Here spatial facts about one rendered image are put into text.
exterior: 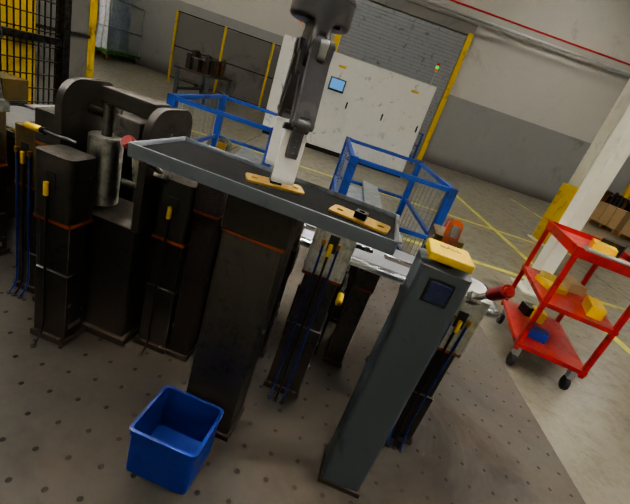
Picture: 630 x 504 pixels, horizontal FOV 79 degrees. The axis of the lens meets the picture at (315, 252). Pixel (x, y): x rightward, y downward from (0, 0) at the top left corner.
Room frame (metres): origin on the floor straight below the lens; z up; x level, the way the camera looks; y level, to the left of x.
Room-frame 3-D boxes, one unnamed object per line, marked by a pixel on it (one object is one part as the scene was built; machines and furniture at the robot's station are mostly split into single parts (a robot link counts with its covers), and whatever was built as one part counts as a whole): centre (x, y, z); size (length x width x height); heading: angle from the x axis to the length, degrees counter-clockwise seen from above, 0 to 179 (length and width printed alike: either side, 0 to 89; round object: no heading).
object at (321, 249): (0.67, -0.03, 0.90); 0.13 x 0.08 x 0.41; 175
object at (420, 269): (0.50, -0.17, 0.92); 0.08 x 0.08 x 0.44; 85
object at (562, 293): (2.57, -1.76, 0.49); 0.81 x 0.46 x 0.98; 167
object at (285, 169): (0.49, 0.07, 1.21); 0.03 x 0.01 x 0.07; 110
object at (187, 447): (0.42, 0.11, 0.74); 0.11 x 0.10 x 0.09; 85
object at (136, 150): (0.52, 0.08, 1.16); 0.37 x 0.14 x 0.02; 85
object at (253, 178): (0.53, 0.09, 1.17); 0.08 x 0.04 x 0.01; 110
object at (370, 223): (0.50, -0.04, 1.17); 0.08 x 0.04 x 0.01; 76
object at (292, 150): (0.47, 0.06, 1.24); 0.03 x 0.01 x 0.05; 20
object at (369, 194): (3.31, -0.37, 0.47); 1.20 x 0.80 x 0.95; 5
